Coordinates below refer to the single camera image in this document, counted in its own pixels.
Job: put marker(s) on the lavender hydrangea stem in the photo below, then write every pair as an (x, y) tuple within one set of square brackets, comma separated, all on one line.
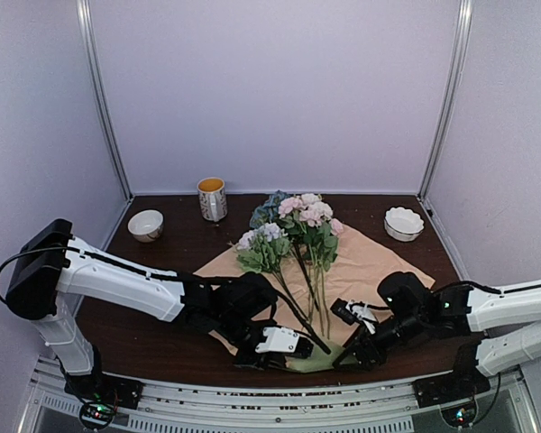
[(262, 250)]

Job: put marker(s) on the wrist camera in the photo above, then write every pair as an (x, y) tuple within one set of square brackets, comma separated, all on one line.
[(283, 340), (351, 312)]

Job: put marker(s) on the patterned mug yellow inside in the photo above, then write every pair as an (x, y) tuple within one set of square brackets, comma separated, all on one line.
[(212, 199)]

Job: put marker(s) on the aluminium frame post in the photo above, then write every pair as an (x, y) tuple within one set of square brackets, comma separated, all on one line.
[(459, 51), (102, 108)]

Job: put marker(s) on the small white round bowl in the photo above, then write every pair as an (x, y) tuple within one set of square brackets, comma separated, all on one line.
[(146, 226)]

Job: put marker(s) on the front aluminium rail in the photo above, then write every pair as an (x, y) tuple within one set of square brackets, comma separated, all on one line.
[(373, 407)]

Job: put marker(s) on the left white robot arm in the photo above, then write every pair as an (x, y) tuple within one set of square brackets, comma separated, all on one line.
[(56, 262)]

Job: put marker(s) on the white rose stem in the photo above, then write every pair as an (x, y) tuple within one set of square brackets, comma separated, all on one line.
[(320, 240)]

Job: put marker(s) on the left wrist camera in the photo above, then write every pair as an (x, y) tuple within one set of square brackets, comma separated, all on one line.
[(283, 340)]

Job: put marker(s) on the green and peach wrapping paper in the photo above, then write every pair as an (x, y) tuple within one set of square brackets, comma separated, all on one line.
[(359, 268)]

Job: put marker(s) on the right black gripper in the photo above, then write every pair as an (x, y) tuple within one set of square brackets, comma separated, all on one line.
[(363, 345)]

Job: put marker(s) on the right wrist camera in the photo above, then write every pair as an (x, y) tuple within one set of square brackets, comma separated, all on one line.
[(351, 312)]

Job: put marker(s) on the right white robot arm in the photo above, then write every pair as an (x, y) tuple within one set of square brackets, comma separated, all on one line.
[(458, 309)]

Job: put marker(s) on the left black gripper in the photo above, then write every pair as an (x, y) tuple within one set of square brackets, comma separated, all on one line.
[(276, 359)]

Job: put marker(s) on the blue hydrangea stem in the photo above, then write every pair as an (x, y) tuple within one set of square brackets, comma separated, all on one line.
[(268, 212)]

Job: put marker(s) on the right aluminium frame post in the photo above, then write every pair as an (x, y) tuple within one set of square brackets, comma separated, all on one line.
[(459, 51)]

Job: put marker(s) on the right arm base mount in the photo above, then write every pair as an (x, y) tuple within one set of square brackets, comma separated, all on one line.
[(454, 394)]

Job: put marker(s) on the pink rose stem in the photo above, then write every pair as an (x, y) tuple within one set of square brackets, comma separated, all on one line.
[(293, 212)]

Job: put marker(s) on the white scalloped bowl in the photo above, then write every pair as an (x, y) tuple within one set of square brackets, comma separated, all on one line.
[(403, 224)]

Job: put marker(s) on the left aluminium frame post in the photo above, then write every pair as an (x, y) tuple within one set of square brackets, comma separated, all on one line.
[(102, 108)]

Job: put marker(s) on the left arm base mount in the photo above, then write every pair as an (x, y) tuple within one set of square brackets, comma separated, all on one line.
[(102, 396)]

